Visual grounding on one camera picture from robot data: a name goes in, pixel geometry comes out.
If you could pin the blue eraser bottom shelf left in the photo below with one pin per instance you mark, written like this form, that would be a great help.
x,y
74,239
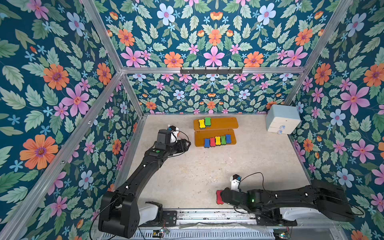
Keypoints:
x,y
207,143

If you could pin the light blue drawer cabinet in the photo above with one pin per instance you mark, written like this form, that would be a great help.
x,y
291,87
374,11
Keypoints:
x,y
282,119

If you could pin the blue eraser bottom shelf right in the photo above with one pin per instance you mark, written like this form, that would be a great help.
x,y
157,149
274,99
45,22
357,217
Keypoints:
x,y
228,139

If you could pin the black wall hook rack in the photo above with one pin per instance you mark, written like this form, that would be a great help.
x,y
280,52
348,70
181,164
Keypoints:
x,y
206,70

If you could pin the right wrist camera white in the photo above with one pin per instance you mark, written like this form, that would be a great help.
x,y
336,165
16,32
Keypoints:
x,y
235,182

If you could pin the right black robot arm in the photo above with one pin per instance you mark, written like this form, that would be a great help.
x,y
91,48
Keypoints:
x,y
282,208

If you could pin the yellow eraser top shelf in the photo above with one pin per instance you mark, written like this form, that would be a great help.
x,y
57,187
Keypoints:
x,y
202,124

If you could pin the red eraser bottom shelf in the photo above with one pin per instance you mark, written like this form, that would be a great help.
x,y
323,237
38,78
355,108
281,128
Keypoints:
x,y
212,142

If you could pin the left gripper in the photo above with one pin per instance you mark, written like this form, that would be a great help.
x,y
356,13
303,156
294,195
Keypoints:
x,y
181,145

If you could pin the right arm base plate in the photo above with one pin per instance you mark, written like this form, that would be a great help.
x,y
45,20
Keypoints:
x,y
274,218

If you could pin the green eraser shelf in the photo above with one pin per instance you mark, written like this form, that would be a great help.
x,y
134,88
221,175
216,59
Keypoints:
x,y
223,140
208,122

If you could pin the red eraser shelf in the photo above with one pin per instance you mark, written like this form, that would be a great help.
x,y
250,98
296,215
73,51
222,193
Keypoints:
x,y
212,142
219,200

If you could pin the yellow eraser shelf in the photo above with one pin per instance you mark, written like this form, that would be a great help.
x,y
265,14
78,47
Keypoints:
x,y
202,124
218,141

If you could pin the blue eraser shelf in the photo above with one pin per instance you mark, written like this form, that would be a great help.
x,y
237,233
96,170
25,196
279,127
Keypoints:
x,y
207,143
228,139

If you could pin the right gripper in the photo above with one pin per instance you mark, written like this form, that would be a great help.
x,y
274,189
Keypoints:
x,y
225,196

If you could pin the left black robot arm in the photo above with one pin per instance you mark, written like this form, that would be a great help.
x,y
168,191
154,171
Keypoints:
x,y
120,214

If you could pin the wooden two-tier shelf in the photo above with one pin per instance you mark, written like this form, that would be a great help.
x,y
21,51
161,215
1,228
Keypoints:
x,y
220,127

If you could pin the green eraser top shelf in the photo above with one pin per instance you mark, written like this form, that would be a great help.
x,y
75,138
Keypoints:
x,y
208,122

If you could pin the yellow eraser bottom shelf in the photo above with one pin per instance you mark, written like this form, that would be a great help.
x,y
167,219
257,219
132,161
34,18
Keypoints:
x,y
218,141

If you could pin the red eraser top shelf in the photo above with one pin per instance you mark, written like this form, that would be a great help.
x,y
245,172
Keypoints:
x,y
219,200

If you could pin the aluminium front rail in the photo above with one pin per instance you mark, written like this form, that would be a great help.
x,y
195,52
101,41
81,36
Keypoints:
x,y
230,224

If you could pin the green eraser bottom shelf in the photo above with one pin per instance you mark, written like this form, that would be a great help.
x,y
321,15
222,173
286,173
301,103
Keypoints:
x,y
223,140

